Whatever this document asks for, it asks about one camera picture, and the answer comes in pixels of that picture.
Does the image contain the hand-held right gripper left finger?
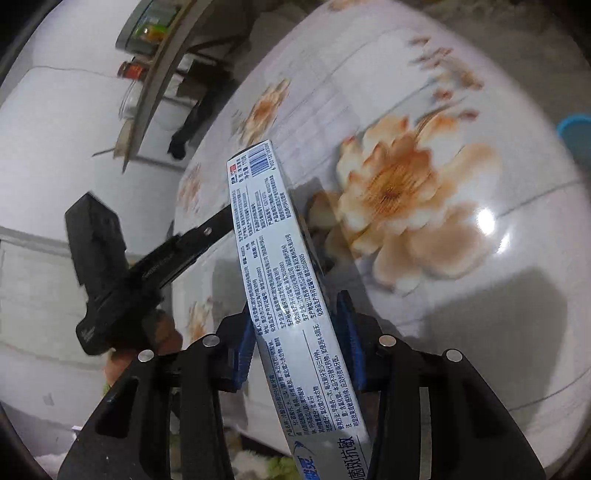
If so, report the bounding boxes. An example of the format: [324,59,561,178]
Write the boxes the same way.
[58,313,257,480]

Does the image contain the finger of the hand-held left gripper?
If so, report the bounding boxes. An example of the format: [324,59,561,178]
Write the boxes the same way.
[173,203,234,265]

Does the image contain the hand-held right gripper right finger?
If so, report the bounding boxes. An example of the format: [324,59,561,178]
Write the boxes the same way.
[336,290,546,480]

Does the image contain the blue toothpaste box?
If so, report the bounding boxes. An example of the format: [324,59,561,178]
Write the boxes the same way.
[226,138,372,480]

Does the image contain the blue plastic waste basket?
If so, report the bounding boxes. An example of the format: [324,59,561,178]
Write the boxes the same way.
[556,113,591,171]

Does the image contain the person's left hand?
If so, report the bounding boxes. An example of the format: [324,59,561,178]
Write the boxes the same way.
[104,310,184,386]

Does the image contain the black clothing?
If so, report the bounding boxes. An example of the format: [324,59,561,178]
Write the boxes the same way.
[167,83,232,160]

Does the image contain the bowl with chopsticks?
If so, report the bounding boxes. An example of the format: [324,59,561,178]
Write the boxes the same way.
[92,134,134,160]

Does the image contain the glass bowl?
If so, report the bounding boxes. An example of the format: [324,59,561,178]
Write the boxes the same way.
[117,80,144,121]

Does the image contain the grey side table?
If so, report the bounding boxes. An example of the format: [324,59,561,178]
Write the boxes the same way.
[92,0,259,174]

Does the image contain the sauce jar red lid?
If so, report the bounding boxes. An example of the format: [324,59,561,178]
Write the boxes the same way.
[117,59,151,80]

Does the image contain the pickle jar green lid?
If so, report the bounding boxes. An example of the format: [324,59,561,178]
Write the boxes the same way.
[136,14,174,44]

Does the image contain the grey rice cooker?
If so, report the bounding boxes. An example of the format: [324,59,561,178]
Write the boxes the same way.
[115,0,158,49]

